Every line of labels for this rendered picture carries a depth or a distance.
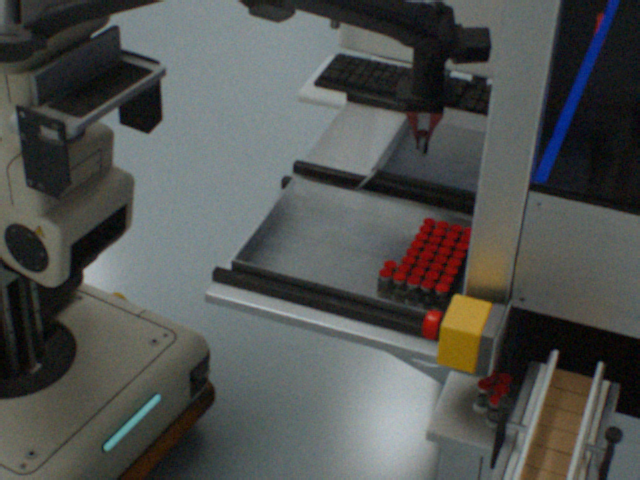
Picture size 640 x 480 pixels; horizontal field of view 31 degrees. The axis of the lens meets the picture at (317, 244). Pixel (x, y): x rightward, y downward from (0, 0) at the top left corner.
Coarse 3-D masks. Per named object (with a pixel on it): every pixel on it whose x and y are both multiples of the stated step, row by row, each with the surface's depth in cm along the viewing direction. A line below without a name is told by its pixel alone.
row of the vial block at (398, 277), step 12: (420, 228) 186; (432, 228) 188; (420, 240) 183; (408, 252) 181; (420, 252) 183; (408, 264) 178; (396, 276) 176; (408, 276) 178; (396, 288) 176; (396, 300) 177
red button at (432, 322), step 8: (432, 312) 155; (440, 312) 156; (424, 320) 155; (432, 320) 155; (440, 320) 156; (424, 328) 155; (432, 328) 154; (440, 328) 156; (424, 336) 156; (432, 336) 155
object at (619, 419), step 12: (528, 360) 169; (516, 384) 164; (624, 396) 163; (636, 396) 163; (624, 408) 161; (636, 408) 161; (612, 420) 162; (624, 420) 161; (636, 420) 160; (624, 432) 162; (636, 432) 161; (624, 444) 164; (636, 444) 163; (624, 456) 165; (636, 456) 164; (588, 468) 169; (612, 468) 167; (624, 468) 166; (636, 468) 165
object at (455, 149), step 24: (408, 120) 219; (456, 120) 221; (480, 120) 219; (408, 144) 215; (432, 144) 216; (456, 144) 216; (480, 144) 216; (384, 168) 208; (408, 168) 209; (432, 168) 209; (456, 168) 209; (456, 192) 199
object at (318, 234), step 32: (288, 192) 197; (320, 192) 199; (352, 192) 196; (288, 224) 193; (320, 224) 194; (352, 224) 194; (384, 224) 194; (416, 224) 195; (256, 256) 186; (288, 256) 186; (320, 256) 187; (352, 256) 187; (384, 256) 187; (320, 288) 176; (352, 288) 180
